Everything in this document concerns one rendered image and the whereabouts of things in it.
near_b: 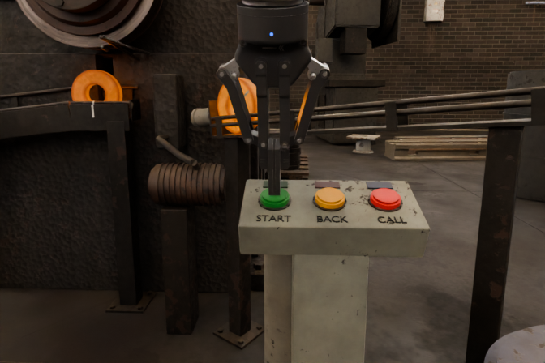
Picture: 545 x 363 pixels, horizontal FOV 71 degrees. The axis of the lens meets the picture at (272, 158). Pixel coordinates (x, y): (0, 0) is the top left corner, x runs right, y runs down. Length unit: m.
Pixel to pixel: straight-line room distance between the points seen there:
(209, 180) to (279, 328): 0.51
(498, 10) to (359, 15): 3.50
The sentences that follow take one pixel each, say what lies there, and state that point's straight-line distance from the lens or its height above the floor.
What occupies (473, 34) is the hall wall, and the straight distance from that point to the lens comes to 8.10.
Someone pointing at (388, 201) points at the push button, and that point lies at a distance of 0.53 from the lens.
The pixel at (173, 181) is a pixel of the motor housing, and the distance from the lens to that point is 1.12.
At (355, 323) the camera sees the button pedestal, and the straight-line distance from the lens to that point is 0.57.
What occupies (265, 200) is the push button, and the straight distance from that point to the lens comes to 0.51.
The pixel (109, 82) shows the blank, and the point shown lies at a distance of 1.35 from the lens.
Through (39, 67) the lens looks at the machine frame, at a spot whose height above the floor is 0.83.
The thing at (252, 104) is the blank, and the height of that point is 0.71.
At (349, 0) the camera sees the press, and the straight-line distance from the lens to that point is 5.42.
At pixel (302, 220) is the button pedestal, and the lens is 0.49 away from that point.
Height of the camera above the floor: 0.75
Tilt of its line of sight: 10 degrees down
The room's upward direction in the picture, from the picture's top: straight up
